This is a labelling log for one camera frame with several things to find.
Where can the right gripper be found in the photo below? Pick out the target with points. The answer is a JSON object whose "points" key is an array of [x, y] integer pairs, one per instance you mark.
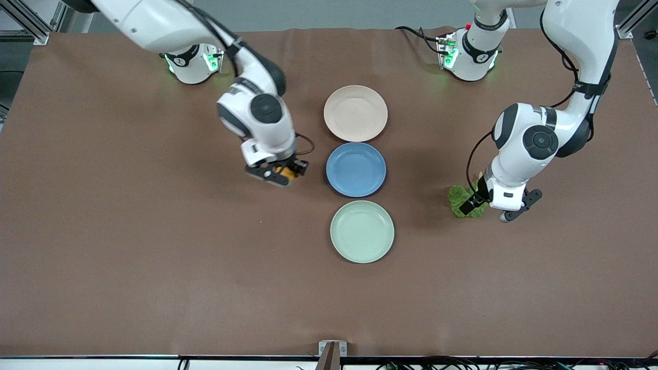
{"points": [[294, 166]]}

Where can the pale green round plate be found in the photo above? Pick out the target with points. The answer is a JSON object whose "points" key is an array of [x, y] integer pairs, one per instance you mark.
{"points": [[362, 231]]}

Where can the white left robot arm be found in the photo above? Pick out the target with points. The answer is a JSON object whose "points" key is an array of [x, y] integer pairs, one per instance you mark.
{"points": [[534, 139]]}

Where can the beige round plate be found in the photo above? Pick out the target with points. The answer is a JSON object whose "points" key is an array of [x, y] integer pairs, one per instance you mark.
{"points": [[355, 113]]}

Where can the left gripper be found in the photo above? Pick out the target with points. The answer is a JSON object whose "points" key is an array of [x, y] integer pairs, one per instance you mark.
{"points": [[477, 200]]}

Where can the brown table cover mat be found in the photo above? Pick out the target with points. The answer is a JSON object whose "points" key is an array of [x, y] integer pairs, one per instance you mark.
{"points": [[154, 257]]}

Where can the blue round plate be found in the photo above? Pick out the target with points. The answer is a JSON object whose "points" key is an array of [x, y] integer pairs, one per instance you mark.
{"points": [[355, 169]]}

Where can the aluminium frame profile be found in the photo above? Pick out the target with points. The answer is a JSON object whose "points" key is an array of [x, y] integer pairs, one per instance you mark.
{"points": [[31, 23], [635, 20]]}

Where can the yellow lemon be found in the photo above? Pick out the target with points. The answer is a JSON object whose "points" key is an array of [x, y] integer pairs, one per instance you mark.
{"points": [[287, 173]]}

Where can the green lettuce leaf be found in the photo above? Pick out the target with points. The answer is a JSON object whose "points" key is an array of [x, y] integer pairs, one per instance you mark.
{"points": [[456, 198]]}

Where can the metal table edge bracket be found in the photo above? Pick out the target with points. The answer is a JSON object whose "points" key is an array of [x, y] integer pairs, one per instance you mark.
{"points": [[332, 352]]}

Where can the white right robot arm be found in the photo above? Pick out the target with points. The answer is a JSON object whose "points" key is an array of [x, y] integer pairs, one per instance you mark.
{"points": [[154, 20]]}

